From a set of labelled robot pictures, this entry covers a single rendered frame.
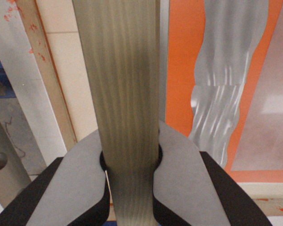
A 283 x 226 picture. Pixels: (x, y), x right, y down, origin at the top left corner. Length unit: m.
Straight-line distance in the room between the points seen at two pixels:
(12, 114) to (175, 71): 1.57
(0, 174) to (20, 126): 1.46
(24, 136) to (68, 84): 1.55
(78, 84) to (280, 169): 0.38
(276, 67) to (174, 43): 0.14
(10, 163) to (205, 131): 0.28
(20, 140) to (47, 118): 1.60
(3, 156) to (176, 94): 0.25
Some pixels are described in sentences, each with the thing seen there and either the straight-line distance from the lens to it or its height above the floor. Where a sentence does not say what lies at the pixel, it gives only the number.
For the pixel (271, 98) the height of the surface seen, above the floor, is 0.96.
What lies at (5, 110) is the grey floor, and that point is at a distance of 1.71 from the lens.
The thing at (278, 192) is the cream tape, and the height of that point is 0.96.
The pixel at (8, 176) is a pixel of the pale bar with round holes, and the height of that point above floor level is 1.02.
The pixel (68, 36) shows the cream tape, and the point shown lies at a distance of 0.22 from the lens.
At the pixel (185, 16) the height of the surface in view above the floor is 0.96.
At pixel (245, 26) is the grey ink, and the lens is 0.24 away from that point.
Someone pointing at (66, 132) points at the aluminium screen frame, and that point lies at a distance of 0.25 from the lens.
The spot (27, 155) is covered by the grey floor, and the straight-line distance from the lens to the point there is 1.92.
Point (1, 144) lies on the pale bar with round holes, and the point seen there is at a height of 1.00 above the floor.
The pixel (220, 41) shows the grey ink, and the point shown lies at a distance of 0.23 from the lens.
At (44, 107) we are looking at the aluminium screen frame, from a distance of 0.22.
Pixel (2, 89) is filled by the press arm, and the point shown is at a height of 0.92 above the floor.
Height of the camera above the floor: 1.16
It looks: 63 degrees down
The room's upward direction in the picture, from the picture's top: 179 degrees clockwise
